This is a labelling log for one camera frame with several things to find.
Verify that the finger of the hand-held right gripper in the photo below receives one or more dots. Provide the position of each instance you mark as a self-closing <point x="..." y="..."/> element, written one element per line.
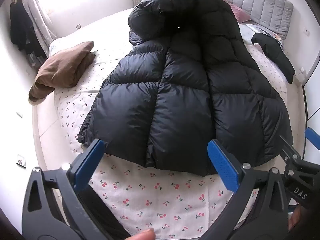
<point x="291" y="153"/>
<point x="313" y="138"/>

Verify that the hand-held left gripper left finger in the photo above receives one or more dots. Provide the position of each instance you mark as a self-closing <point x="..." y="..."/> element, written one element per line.
<point x="91" y="160"/>

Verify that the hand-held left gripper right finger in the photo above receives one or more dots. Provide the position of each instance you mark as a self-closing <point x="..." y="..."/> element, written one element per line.
<point x="222" y="162"/>

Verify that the black puffer jacket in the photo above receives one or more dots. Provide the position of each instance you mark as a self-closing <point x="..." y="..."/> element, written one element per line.
<point x="175" y="105"/>

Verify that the dark hanging clothes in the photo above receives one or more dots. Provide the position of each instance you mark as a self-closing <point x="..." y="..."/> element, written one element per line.
<point x="22" y="30"/>

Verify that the person's right hand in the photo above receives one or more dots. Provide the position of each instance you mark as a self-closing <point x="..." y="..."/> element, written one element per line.
<point x="295" y="217"/>

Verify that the person's left hand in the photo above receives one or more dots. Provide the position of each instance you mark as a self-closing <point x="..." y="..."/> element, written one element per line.
<point x="145" y="235"/>

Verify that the white wardrobe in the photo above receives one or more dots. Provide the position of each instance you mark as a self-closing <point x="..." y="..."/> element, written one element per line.
<point x="312" y="92"/>

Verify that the cherry print bed sheet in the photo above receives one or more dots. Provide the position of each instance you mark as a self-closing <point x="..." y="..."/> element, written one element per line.
<point x="162" y="200"/>

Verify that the small black garment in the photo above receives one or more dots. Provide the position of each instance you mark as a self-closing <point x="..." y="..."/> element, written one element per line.
<point x="275" y="52"/>

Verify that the brown folded cloth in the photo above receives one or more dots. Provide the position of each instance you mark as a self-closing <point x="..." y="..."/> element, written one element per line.
<point x="62" y="67"/>

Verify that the grey padded headboard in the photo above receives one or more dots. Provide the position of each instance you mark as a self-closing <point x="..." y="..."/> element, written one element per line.
<point x="260" y="5"/>

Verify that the sheer patterned curtain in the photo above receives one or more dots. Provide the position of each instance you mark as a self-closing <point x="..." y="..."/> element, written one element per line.
<point x="37" y="17"/>

